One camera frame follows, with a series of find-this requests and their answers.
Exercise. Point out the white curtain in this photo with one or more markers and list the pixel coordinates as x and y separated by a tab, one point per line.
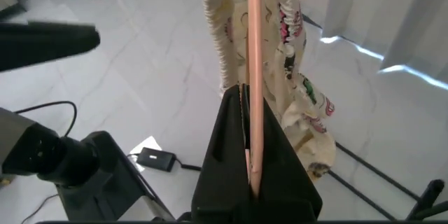
385	14

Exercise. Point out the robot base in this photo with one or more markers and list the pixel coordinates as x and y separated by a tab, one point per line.
98	175

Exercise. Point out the pink clothes hanger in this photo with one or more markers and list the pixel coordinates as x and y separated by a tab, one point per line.
255	59

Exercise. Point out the cream printed garment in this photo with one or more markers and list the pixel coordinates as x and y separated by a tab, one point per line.
290	112

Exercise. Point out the black clothes rack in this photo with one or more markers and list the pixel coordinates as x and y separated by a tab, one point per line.
425	196

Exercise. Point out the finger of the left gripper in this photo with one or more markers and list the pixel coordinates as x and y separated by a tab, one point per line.
42	43

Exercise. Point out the black power adapter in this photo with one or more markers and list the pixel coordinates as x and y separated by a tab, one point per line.
155	158

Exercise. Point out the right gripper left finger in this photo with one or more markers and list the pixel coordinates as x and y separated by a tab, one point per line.
224	168

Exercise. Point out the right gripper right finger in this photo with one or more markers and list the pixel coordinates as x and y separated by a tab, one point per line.
280	175

